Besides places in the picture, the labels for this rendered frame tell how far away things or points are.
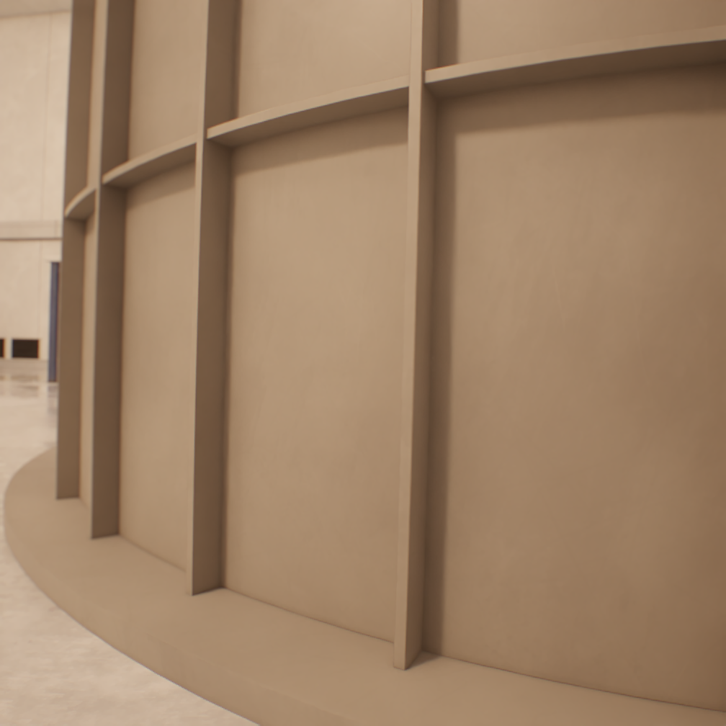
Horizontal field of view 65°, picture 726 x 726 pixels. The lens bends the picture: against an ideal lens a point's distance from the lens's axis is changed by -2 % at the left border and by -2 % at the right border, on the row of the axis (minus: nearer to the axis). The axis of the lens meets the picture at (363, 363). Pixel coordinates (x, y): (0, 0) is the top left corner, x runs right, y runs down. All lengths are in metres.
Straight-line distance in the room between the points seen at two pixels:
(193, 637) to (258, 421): 0.16
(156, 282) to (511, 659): 0.44
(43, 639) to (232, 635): 0.16
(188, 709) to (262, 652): 0.06
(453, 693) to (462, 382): 0.19
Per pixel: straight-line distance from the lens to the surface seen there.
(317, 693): 0.39
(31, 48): 8.59
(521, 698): 0.40
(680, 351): 0.37
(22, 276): 7.85
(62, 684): 0.47
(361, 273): 0.42
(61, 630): 0.55
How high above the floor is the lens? 0.22
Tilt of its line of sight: level
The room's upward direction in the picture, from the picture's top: 2 degrees clockwise
